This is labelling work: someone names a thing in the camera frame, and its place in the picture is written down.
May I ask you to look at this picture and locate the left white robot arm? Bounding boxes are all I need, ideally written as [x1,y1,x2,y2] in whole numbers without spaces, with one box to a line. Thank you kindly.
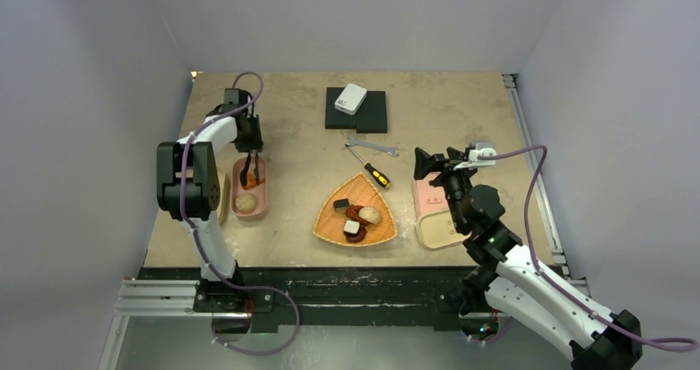
[156,88,262,311]

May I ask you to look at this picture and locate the white black sushi piece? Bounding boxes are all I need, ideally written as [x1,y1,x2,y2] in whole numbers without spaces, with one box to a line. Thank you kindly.
[343,220,362,235]

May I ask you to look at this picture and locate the beige lunch box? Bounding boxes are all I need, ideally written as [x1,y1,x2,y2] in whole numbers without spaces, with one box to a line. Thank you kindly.
[216,167,230,225]

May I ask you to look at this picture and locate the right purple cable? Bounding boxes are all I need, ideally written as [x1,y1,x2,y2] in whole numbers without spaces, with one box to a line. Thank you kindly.
[465,145,700,353]

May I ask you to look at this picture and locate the orange fried chicken piece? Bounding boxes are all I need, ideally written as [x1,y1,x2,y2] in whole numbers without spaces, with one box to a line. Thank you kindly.
[242,173,266,190]

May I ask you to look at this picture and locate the pink lunch box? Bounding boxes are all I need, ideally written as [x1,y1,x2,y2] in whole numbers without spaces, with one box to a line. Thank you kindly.
[229,157,269,221]

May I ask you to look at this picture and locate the woven bamboo basket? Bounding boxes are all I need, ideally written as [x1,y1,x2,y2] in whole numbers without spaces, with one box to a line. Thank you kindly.
[312,173,398,247]

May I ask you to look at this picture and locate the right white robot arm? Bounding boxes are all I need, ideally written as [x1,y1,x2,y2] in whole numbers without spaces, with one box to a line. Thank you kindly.
[414,143,642,369]

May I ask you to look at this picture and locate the black metal tongs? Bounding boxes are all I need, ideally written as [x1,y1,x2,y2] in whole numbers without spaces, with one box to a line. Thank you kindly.
[239,150,262,187]

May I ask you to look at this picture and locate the black foam block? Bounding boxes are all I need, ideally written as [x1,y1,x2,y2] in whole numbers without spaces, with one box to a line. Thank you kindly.
[324,87,388,134]

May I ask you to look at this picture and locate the pink lunch box lid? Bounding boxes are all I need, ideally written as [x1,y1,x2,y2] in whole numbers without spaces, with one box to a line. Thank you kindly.
[413,172,448,218]

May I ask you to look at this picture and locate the aluminium rail right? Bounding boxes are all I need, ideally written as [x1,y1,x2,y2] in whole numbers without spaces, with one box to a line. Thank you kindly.
[502,73,573,281]

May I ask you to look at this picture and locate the silver wrench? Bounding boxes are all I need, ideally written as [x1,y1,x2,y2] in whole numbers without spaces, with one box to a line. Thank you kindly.
[345,137,400,157]

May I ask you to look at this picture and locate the dark red sausage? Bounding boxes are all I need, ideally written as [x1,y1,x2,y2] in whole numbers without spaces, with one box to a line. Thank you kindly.
[345,205,369,226]

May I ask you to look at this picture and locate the black table front frame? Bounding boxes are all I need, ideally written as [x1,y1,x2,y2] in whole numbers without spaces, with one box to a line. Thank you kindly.
[136,264,513,334]

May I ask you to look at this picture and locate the beige steamed bun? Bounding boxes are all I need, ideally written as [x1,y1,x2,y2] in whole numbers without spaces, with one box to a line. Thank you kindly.
[359,206,381,225]
[234,192,258,215]

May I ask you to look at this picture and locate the dark red round food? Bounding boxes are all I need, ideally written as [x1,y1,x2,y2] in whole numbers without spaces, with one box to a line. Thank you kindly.
[344,226,367,244]

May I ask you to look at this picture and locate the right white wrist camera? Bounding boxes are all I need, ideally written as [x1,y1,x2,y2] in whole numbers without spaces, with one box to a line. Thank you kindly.
[454,141,497,170]

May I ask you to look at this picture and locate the yellow black screwdriver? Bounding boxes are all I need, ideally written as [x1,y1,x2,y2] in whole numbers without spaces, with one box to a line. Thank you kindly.
[345,145,391,189]

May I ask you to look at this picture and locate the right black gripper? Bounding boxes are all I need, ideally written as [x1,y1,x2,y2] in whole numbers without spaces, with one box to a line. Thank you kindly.
[414,147,480,231]

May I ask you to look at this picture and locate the beige lunch box lid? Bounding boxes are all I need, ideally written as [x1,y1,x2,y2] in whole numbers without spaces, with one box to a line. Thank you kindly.
[415,210,469,251]

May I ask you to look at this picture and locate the white small box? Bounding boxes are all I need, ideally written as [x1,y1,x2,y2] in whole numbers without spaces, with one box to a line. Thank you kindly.
[333,83,367,116]

